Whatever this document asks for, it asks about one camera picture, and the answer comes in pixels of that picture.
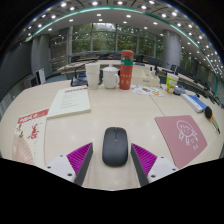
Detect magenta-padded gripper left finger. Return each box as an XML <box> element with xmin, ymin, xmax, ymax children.
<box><xmin>44</xmin><ymin>142</ymin><xmax>94</xmax><ymax>187</ymax></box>

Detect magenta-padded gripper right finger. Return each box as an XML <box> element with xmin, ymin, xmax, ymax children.
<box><xmin>130</xmin><ymin>143</ymin><xmax>179</xmax><ymax>188</ymax></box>

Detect black computer mouse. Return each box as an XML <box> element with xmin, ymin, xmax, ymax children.
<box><xmin>101</xmin><ymin>126</ymin><xmax>129</xmax><ymax>168</ymax></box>

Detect pink printed mouse pad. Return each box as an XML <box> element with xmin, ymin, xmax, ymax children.
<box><xmin>154</xmin><ymin>114</ymin><xmax>209</xmax><ymax>170</ymax></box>

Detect red and white pamphlet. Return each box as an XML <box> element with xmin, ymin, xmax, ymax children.
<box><xmin>11</xmin><ymin>108</ymin><xmax>50</xmax><ymax>167</ymax></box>

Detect white booklet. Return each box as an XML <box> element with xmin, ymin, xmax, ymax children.
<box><xmin>46</xmin><ymin>85</ymin><xmax>92</xmax><ymax>120</ymax></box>

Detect black handheld microphone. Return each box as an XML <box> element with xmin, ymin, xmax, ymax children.
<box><xmin>204</xmin><ymin>105</ymin><xmax>222</xmax><ymax>135</ymax></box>

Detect colourful sticker sheet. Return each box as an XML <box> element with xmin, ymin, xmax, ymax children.
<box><xmin>130</xmin><ymin>84</ymin><xmax>165</xmax><ymax>98</ymax></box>

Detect dark conference phone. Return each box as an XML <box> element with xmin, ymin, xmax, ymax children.
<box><xmin>173</xmin><ymin>84</ymin><xmax>188</xmax><ymax>97</ymax></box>

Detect green printed paper drink cup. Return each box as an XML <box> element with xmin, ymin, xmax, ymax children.
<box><xmin>165</xmin><ymin>72</ymin><xmax>180</xmax><ymax>95</ymax></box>

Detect white floor-standing appliance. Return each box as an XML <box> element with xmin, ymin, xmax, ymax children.
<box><xmin>35</xmin><ymin>68</ymin><xmax>47</xmax><ymax>86</ymax></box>

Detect white lidded mug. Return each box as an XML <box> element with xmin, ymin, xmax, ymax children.
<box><xmin>102</xmin><ymin>64</ymin><xmax>121</xmax><ymax>90</ymax></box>

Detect red thermos bottle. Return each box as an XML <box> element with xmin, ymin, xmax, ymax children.
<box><xmin>119</xmin><ymin>49</ymin><xmax>135</xmax><ymax>91</ymax></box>

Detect dark office chairs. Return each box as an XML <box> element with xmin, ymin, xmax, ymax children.
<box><xmin>71</xmin><ymin>52</ymin><xmax>201</xmax><ymax>84</ymax></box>

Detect long curved conference desk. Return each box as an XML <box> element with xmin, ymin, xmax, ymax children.
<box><xmin>56</xmin><ymin>59</ymin><xmax>224</xmax><ymax>101</ymax></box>

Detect ceiling lights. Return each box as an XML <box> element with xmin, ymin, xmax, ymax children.
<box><xmin>19</xmin><ymin>0</ymin><xmax>224</xmax><ymax>76</ymax></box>

